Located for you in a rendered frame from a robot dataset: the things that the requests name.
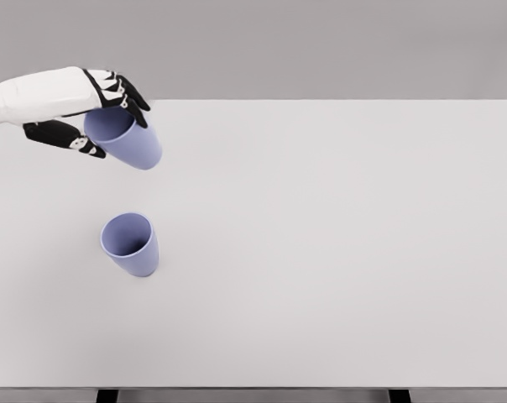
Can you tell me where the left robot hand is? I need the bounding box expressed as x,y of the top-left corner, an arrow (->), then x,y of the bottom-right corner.
10,65 -> 152,160

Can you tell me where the lavender plastic cup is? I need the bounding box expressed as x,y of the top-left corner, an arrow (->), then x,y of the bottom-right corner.
82,105 -> 163,171
99,212 -> 159,279

